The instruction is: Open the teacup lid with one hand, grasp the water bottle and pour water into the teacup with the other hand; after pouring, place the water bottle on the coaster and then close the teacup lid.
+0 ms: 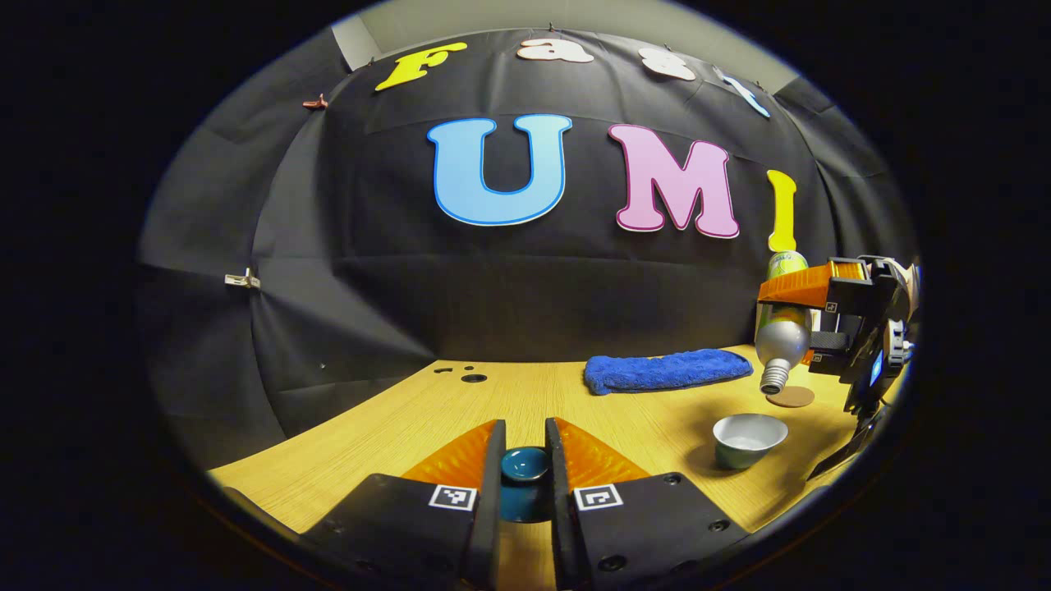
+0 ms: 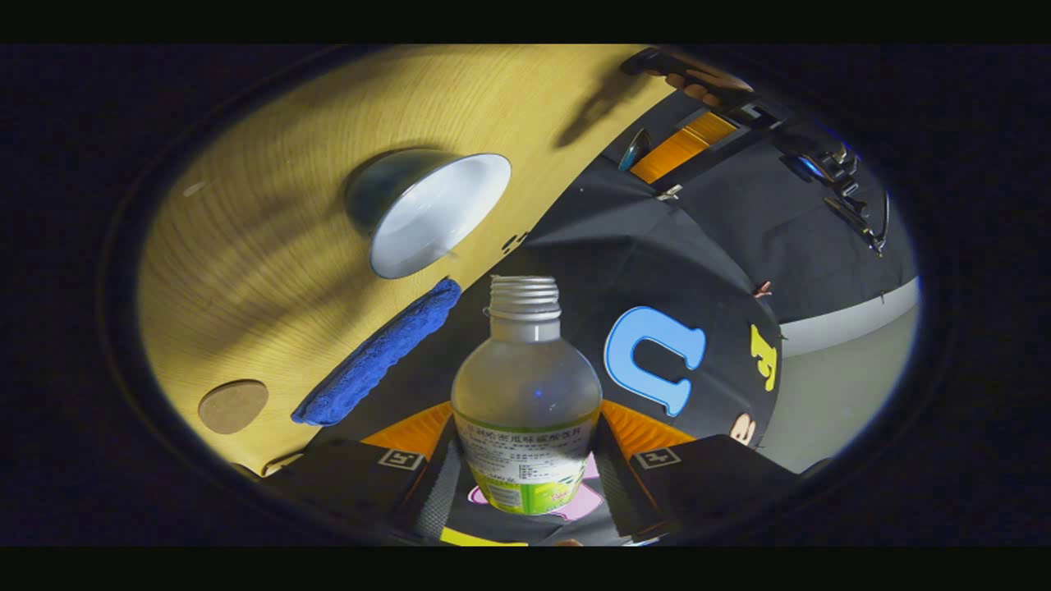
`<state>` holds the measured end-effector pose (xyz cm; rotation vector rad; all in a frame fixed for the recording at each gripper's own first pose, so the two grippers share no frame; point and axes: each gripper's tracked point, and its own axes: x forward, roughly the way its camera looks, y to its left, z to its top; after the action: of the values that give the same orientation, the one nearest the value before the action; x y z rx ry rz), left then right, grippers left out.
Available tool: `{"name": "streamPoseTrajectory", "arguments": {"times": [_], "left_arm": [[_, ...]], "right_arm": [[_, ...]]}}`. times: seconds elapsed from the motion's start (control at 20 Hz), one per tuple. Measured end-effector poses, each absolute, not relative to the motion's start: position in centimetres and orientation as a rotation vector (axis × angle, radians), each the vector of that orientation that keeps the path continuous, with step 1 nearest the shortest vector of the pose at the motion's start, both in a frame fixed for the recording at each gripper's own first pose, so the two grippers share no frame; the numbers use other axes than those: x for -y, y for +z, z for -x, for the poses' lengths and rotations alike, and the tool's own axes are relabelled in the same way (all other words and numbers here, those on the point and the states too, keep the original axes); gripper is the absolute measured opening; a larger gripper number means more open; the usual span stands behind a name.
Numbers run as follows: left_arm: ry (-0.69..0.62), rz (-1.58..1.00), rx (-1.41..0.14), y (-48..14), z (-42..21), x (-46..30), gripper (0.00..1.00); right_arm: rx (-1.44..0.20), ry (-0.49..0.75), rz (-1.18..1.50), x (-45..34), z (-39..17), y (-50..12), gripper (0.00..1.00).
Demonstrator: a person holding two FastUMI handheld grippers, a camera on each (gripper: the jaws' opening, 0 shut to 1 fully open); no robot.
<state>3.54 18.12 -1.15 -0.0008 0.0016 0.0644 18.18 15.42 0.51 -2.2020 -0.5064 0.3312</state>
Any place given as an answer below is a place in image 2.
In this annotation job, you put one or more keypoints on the silver green water bottle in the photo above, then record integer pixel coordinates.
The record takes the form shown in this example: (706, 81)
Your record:
(525, 386)

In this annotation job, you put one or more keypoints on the blue towel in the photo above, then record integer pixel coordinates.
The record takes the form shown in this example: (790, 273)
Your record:
(378, 353)

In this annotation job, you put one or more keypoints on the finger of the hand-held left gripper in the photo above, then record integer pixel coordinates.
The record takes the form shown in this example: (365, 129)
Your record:
(681, 148)

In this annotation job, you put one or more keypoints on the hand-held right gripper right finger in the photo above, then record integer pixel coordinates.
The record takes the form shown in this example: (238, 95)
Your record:
(616, 484)

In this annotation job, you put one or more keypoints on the black backdrop cloth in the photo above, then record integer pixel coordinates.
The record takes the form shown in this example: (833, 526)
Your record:
(657, 246)

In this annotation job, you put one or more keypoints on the white clip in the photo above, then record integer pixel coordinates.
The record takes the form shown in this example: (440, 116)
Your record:
(670, 193)

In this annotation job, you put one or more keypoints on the round cork coaster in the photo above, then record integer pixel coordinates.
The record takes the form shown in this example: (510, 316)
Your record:
(233, 406)

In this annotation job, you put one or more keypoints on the teal teacup lid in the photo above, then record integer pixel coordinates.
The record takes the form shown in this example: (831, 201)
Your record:
(634, 150)

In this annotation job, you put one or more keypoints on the red clip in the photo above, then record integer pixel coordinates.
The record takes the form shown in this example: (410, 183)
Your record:
(764, 289)

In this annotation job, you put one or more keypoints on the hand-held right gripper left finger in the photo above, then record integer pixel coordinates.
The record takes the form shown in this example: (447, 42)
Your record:
(435, 492)

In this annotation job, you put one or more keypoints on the teal white teacup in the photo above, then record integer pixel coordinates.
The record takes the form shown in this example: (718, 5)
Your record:
(435, 213)

